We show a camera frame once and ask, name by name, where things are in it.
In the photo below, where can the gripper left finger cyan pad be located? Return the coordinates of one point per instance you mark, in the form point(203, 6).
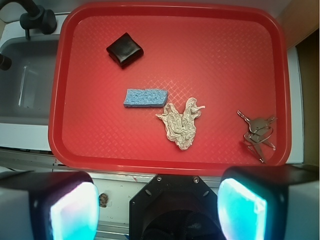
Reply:
point(48, 206)

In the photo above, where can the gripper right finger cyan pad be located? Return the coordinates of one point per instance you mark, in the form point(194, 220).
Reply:
point(270, 202)

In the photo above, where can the silver keys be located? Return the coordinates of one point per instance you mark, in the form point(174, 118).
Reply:
point(259, 132)

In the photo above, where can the small brown debris crumb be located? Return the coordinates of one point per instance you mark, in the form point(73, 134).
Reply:
point(103, 200)

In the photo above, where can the crumpled white paper towel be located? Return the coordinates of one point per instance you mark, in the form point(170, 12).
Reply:
point(180, 127)

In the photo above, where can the grey plastic sink basin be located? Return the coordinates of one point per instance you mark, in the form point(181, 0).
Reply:
point(26, 87)

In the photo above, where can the blue sponge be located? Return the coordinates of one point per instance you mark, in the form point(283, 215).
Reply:
point(145, 98)

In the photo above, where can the red plastic tray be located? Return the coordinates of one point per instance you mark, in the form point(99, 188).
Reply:
point(227, 57)

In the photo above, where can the black leather wallet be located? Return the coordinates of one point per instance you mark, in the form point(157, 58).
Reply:
point(124, 51)

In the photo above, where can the grey toy faucet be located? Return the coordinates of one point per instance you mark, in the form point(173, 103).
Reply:
point(36, 17)

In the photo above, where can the wooden board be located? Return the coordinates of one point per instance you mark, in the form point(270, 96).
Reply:
point(299, 19)

